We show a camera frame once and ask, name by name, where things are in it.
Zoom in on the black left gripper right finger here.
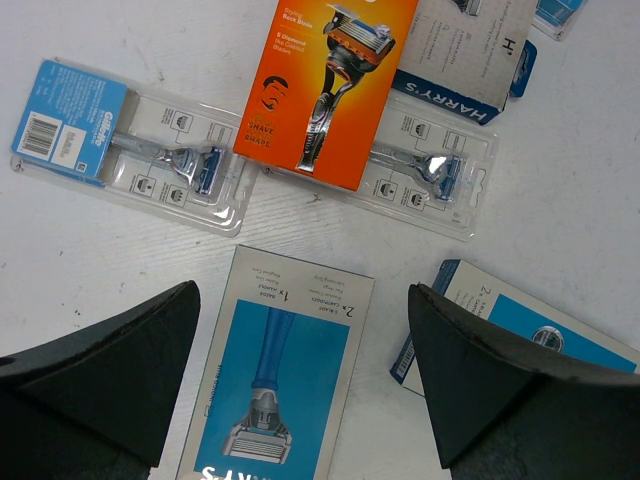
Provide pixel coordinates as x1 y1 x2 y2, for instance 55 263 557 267
408 284 639 479

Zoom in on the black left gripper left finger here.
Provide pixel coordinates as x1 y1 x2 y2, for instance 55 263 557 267
1 281 201 479

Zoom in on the orange Gillette box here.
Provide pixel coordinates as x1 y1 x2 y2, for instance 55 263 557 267
234 1 418 191

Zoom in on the Harry's box under centre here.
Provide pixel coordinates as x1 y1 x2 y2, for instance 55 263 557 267
389 258 640 399

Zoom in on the grey blue Harry's box left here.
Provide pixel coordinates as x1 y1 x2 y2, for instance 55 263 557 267
177 246 375 479

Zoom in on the clear blister razor pack middle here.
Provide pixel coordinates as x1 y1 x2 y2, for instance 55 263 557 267
262 96 498 241

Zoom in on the clear blister razor pack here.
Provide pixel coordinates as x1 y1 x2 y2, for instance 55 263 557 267
11 58 258 238
532 0 588 41
262 96 498 241

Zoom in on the clear blister razor pack left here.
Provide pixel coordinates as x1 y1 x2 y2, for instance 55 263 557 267
11 58 258 238

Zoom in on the Harry's box upper white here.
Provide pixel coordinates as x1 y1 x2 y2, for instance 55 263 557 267
392 0 537 125

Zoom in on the clear blister razor pack top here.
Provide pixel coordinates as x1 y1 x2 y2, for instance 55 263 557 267
532 0 588 41

